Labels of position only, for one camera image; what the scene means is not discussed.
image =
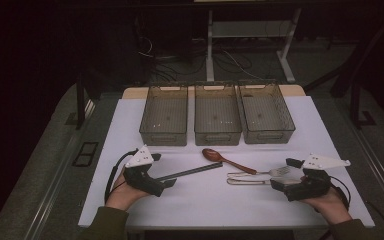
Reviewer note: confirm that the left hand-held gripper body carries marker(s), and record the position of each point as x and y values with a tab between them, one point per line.
140	176

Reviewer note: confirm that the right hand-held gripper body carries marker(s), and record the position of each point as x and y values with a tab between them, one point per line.
310	186

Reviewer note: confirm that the silver metal fork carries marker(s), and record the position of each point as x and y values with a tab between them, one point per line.
280	171

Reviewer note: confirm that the black chopstick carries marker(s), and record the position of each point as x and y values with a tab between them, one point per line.
193	172
193	169

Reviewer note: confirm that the clear smoky plastic bin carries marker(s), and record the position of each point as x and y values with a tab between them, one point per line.
217	115
164	115
266	113

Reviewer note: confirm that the brown wooden spoon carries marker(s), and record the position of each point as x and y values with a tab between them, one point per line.
211	155

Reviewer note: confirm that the person's left hand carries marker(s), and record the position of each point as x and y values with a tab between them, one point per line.
123	195

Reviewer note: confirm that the person's right hand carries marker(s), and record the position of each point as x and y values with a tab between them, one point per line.
330	205

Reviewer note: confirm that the black metal stand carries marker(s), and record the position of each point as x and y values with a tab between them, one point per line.
355	106

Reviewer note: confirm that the white metal stand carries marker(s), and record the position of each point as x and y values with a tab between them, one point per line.
210	50

